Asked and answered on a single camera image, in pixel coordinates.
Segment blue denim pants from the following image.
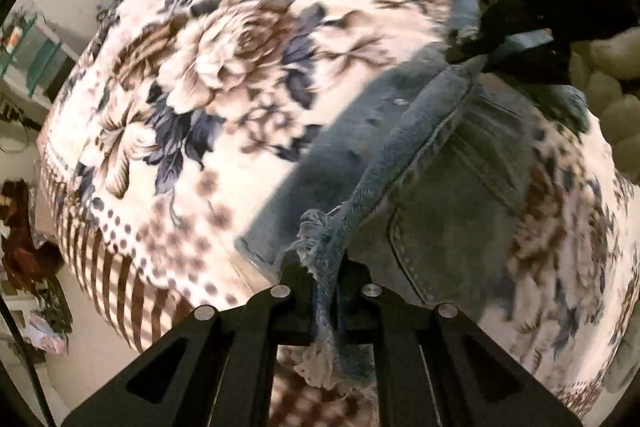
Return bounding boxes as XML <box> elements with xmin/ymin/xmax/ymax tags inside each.
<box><xmin>237</xmin><ymin>0</ymin><xmax>592</xmax><ymax>390</ymax></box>

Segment white plush cushion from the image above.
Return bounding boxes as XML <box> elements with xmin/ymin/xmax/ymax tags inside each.
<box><xmin>568</xmin><ymin>27</ymin><xmax>639</xmax><ymax>184</ymax></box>

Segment brown clothes pile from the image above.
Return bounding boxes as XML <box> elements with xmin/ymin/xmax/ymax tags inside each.
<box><xmin>1</xmin><ymin>180</ymin><xmax>63</xmax><ymax>295</ymax></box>

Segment floral bed blanket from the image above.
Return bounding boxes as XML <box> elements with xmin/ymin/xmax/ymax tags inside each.
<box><xmin>38</xmin><ymin>0</ymin><xmax>639</xmax><ymax>426</ymax></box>

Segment teal metal shelf rack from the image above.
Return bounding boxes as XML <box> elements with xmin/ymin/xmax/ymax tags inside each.
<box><xmin>1</xmin><ymin>8</ymin><xmax>79</xmax><ymax>107</ymax></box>

